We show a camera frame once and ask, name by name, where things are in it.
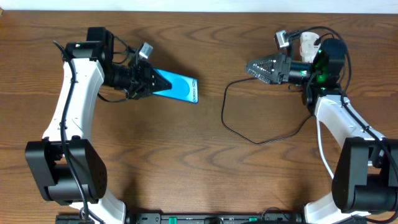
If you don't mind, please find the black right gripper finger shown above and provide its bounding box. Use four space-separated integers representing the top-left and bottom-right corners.
246 69 280 84
246 54 277 71

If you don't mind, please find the blue Galaxy smartphone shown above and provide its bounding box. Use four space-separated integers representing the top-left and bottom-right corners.
154 68 199 103

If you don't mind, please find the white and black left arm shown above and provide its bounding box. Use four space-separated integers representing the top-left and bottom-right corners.
25 27 172 223

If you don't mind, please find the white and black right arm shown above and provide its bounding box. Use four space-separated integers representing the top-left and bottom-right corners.
246 38 397 223

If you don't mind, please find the white power strip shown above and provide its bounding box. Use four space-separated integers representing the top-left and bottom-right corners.
300 32 320 63

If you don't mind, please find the black charging cable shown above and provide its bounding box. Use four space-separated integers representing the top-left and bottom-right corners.
221 32 336 146

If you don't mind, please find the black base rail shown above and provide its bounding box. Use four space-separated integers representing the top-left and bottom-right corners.
55 212 368 224

